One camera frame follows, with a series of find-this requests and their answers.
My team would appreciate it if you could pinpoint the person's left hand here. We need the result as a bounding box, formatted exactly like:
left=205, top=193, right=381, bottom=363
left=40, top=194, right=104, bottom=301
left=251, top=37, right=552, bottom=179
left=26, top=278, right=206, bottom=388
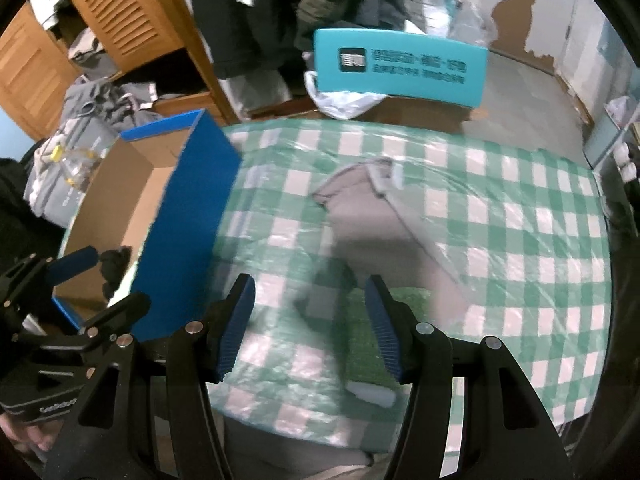
left=1, top=413, right=63, bottom=464

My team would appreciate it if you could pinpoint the metal shoe rack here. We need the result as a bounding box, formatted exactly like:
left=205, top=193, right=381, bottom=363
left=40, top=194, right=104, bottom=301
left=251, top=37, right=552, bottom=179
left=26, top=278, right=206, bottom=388
left=584, top=68, right=639, bottom=244

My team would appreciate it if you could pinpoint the black sock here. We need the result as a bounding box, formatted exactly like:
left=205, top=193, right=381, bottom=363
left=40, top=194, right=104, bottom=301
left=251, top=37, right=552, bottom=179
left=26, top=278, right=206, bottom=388
left=99, top=246, right=131, bottom=300

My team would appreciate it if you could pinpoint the brown cardboard box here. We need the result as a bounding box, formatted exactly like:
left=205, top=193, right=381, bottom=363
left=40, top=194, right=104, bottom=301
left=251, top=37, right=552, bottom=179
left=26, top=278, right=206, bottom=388
left=248, top=96, right=488, bottom=133

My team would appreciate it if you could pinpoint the blue cardboard box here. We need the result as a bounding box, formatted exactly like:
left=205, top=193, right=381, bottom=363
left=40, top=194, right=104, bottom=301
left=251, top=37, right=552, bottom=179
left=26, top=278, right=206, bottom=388
left=61, top=110, right=241, bottom=341

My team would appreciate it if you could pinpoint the green checkered tablecloth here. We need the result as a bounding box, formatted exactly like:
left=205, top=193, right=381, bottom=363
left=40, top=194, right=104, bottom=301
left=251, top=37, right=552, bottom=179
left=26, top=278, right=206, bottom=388
left=208, top=119, right=612, bottom=452

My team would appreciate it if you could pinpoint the dark hanging jacket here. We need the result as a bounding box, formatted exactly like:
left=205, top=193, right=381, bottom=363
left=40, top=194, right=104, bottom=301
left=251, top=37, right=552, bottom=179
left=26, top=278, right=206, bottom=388
left=192, top=0, right=306, bottom=88

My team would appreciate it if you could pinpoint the grey fleece glove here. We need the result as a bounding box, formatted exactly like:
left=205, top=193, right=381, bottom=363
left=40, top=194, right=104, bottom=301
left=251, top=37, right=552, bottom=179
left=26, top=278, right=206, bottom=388
left=311, top=157, right=470, bottom=330

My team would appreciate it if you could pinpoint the teal printed box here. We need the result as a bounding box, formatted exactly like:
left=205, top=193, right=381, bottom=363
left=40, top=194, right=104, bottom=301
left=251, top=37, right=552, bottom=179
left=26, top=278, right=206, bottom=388
left=314, top=28, right=488, bottom=108

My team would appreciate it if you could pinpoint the grey tote bag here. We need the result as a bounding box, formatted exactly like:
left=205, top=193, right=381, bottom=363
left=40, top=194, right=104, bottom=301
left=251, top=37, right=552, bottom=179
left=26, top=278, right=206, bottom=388
left=23, top=119, right=118, bottom=229

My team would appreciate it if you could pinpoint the green foam sponge cloth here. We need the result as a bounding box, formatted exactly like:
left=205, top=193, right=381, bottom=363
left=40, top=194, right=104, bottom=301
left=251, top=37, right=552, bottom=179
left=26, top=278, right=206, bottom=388
left=344, top=287, right=431, bottom=408

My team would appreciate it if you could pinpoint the grey clothes pile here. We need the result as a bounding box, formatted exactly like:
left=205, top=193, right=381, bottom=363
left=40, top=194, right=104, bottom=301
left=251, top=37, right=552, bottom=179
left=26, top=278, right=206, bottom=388
left=60, top=76, right=163, bottom=132

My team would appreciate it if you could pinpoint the white plastic bag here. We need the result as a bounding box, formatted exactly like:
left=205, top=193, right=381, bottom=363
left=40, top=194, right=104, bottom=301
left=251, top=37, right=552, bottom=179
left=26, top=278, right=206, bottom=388
left=304, top=70, right=387, bottom=120

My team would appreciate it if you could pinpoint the wooden louvered wardrobe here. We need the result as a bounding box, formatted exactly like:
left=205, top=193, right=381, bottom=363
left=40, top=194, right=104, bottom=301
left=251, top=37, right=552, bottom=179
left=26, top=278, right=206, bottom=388
left=1, top=0, right=238, bottom=141

